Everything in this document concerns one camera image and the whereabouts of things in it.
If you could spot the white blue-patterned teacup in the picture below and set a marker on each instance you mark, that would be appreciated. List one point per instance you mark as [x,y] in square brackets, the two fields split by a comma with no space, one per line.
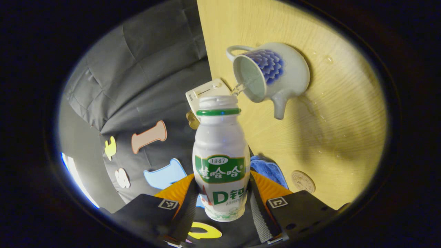
[293,75]

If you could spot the round tan coaster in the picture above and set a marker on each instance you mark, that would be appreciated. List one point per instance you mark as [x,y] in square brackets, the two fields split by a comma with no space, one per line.
[303,181]

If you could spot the brown bread slice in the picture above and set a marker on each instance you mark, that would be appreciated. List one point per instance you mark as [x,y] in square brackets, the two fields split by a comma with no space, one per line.
[193,120]

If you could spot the blue towel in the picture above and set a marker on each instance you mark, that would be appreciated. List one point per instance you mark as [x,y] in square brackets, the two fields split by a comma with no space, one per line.
[268,170]

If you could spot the white toaster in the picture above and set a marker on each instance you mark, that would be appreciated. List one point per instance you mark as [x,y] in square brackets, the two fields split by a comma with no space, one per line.
[206,92]

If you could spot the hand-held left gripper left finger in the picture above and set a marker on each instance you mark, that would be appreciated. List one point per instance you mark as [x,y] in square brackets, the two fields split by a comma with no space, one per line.
[188,213]

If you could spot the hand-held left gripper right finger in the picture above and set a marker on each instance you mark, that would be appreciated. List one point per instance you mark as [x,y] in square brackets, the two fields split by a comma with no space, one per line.
[262,220]

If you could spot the white water bottle green label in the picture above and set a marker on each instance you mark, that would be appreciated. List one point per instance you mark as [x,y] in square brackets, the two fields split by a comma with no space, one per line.
[220,141]

